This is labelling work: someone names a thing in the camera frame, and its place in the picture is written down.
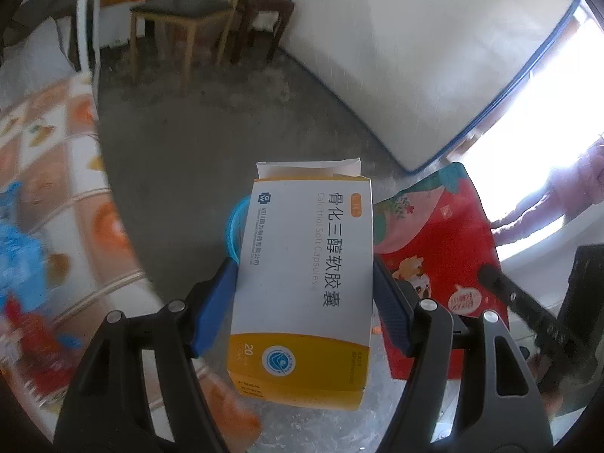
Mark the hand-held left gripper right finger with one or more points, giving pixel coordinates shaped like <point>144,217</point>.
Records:
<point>391,306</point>

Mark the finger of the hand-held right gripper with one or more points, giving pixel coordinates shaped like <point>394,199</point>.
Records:
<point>514,299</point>

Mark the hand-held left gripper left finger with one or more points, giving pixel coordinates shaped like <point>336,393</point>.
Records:
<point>214,306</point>

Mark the blue plastic basket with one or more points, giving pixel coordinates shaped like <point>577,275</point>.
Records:
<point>236,231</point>

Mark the white orange medicine box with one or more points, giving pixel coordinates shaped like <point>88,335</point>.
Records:
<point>302,292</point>

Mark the red snack bag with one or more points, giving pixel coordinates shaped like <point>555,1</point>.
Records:
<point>439,226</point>

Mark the red drink can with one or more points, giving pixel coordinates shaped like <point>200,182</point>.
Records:
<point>33,339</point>

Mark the blue wrapper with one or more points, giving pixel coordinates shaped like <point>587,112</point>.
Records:
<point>19,250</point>

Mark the purple fleece garment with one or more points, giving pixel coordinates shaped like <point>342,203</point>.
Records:
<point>561,193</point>

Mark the table with patterned cloth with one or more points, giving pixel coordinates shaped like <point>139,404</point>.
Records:
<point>61,160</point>

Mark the white mattress blue edge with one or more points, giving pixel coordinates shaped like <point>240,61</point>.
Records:
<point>415,56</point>

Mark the white rag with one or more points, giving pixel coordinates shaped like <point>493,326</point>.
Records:
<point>265,19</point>

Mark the white foam box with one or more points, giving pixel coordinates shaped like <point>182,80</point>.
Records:
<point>118,26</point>

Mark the wooden chair dark seat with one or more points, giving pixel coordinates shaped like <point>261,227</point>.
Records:
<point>184,9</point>

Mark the white sack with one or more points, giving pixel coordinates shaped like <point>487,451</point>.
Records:
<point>37,52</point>

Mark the dark wooden stool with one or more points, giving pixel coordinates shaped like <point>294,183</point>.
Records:
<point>264,0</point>

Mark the white side table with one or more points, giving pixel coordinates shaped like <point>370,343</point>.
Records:
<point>85,19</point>

